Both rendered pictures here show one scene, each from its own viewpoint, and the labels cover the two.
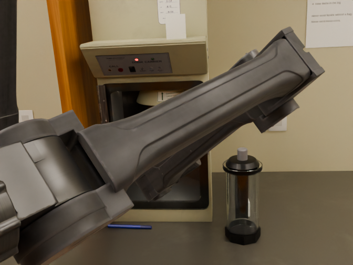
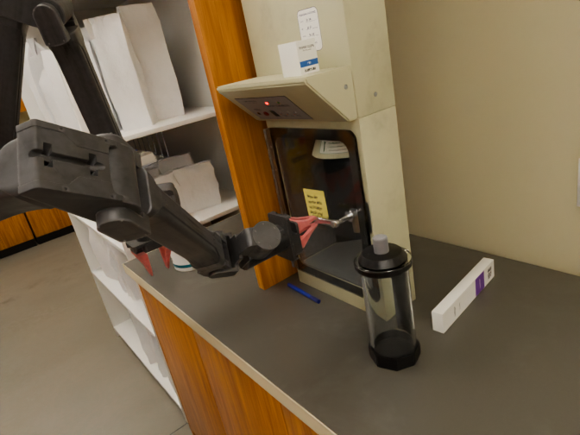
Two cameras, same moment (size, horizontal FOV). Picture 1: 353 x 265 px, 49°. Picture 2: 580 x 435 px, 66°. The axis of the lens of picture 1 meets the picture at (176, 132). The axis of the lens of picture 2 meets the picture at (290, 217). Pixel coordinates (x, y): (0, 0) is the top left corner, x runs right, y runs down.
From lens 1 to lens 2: 76 cm
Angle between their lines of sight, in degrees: 47
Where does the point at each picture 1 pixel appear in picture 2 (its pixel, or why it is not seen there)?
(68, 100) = (227, 145)
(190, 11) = (330, 32)
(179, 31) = (293, 66)
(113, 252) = (261, 314)
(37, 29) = not seen: hidden behind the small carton
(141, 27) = not seen: hidden behind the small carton
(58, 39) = (211, 80)
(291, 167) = not seen: outside the picture
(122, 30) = (275, 63)
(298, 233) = (469, 387)
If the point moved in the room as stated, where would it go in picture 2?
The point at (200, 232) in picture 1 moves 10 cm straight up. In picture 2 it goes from (356, 328) to (350, 291)
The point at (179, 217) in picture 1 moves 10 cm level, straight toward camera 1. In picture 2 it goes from (353, 301) to (327, 322)
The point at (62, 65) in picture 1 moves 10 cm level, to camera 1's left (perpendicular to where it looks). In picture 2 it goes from (217, 108) to (195, 110)
